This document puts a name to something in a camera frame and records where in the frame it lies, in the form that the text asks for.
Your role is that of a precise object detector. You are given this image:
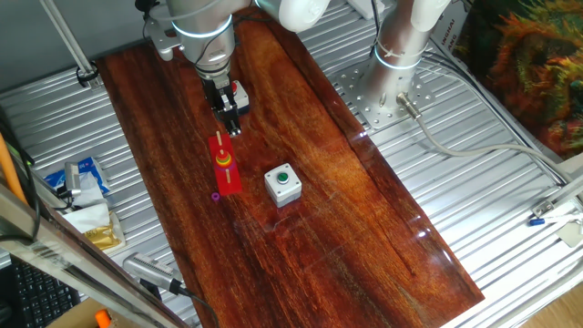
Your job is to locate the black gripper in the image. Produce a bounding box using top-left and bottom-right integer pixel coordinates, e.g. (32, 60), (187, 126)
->
(201, 72), (243, 138)

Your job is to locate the red Hanoi base with pegs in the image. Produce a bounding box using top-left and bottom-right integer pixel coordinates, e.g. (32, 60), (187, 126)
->
(208, 130), (244, 197)

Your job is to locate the glossy wooden board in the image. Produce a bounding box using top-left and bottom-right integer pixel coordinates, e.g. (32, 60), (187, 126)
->
(94, 8), (486, 328)

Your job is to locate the blue tissue pack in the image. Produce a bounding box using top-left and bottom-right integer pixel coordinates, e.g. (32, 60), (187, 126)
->
(43, 156), (111, 209)

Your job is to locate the white crumpled paper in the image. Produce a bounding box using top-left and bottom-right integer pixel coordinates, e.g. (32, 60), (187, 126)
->
(62, 202), (113, 234)

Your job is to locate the gold foil packet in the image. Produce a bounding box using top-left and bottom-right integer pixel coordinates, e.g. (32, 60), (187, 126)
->
(83, 211), (127, 252)

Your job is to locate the white power strip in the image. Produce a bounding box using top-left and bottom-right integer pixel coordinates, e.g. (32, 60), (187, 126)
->
(346, 0), (380, 21)

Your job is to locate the grey metal pole with clamp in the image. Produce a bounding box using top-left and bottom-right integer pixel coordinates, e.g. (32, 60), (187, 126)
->
(38, 0), (102, 89)

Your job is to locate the white printed paper sign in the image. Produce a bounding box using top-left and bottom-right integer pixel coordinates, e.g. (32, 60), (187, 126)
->
(430, 8), (470, 60)

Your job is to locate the brown cardboard box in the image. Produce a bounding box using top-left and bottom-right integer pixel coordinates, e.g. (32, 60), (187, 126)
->
(45, 297), (138, 328)

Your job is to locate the black keyboard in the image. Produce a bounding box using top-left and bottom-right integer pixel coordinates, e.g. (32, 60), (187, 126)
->
(7, 255), (82, 328)

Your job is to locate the colourful patterned cloth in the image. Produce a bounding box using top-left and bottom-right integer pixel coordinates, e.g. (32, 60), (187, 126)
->
(454, 0), (583, 159)

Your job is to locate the blue capped marker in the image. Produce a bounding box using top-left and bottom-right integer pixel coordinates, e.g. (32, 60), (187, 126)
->
(527, 213), (583, 228)

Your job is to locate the red button switch box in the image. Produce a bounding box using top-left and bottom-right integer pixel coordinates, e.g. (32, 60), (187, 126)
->
(230, 80), (251, 116)

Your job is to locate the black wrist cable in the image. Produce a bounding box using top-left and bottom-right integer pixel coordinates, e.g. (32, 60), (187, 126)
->
(193, 13), (240, 65)

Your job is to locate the green button switch box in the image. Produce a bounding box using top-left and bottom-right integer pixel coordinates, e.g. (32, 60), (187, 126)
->
(263, 162), (303, 210)

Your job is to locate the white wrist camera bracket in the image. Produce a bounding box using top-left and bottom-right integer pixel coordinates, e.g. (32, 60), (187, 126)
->
(144, 16), (184, 63)

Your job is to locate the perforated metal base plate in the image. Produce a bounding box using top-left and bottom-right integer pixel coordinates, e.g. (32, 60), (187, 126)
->
(329, 58), (436, 131)

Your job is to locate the silver depth camera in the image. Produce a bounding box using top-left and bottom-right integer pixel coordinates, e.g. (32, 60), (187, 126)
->
(121, 251), (184, 302)
(62, 160), (84, 198)

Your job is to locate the black camera cable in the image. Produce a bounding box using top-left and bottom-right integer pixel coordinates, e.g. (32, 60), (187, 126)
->
(179, 284), (222, 328)

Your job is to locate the black hanging cable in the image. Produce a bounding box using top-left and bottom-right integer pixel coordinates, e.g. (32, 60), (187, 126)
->
(0, 104), (43, 242)

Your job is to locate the metal frame rail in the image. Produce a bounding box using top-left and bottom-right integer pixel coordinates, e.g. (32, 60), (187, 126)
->
(0, 181), (192, 328)

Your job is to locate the orange handle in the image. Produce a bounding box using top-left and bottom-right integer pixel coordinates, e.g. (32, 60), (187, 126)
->
(0, 131), (29, 206)

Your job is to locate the grey cable with metal connector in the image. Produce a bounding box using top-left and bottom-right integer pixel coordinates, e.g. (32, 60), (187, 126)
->
(394, 90), (576, 184)

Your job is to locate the small metal corner bracket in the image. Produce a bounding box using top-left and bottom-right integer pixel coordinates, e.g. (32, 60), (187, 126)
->
(530, 199), (556, 219)

